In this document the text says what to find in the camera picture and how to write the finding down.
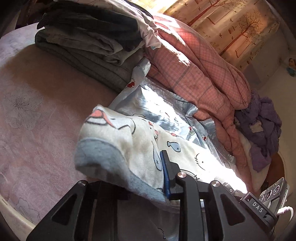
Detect pink cartoon folded garment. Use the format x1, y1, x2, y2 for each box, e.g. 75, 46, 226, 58
80, 0, 162, 50

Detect plush toy on wall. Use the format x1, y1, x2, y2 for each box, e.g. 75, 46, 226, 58
287, 58, 296, 77

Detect blue Hello Kitty pajama top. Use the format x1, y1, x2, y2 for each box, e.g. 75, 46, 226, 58
109, 58, 236, 169

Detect dark folded clothes stack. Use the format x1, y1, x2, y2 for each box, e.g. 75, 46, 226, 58
35, 1, 145, 92

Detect tree print curtain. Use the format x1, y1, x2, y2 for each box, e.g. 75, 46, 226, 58
164, 0, 280, 70

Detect white pillow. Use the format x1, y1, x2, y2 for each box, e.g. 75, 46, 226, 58
238, 131, 269, 192

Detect purple fleece blanket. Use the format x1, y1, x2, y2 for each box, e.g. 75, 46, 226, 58
234, 89, 282, 172

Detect white Hello Kitty pants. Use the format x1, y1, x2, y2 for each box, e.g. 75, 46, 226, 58
74, 105, 247, 240

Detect pink plaid quilt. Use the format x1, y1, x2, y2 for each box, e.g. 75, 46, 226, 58
146, 14, 253, 191

